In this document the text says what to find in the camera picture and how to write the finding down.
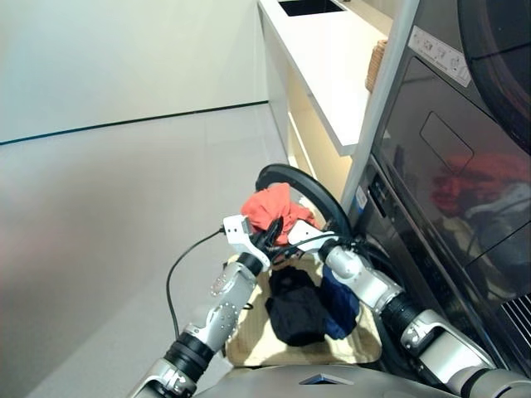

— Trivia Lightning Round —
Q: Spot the black cloth garment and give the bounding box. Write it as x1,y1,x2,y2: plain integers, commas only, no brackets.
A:
264,267,329,347

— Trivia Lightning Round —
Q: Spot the white instruction label sticker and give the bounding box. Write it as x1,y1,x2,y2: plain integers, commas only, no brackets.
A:
408,25,474,88

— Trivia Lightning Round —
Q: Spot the navy blue cloth garment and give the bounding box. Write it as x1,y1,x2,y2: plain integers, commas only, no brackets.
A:
319,265,360,341

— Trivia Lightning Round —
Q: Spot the small brown woven basket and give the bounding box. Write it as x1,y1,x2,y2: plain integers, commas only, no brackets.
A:
364,39,389,90

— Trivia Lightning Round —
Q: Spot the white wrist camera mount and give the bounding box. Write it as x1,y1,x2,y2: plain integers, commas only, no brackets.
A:
288,219,337,252
222,214,270,266

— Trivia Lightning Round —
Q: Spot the round glass washing machine door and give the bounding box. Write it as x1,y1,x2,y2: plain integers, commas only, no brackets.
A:
255,163,352,241

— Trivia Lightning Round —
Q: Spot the grey robot torso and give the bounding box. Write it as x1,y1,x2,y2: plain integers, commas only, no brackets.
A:
198,364,470,398

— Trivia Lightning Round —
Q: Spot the white counter cabinet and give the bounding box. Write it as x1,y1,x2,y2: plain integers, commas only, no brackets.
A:
256,0,395,196

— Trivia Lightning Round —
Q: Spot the orange cloth garment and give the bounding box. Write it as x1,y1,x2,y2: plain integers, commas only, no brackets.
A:
240,182,323,245

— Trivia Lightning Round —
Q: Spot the pale woven laundry basket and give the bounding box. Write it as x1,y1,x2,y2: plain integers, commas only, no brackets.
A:
223,252,382,368

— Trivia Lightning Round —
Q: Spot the dark stacked dryer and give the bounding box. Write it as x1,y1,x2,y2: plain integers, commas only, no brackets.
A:
339,0,531,299

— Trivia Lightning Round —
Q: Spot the black rectangular sink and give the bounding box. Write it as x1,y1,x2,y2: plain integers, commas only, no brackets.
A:
277,0,348,17

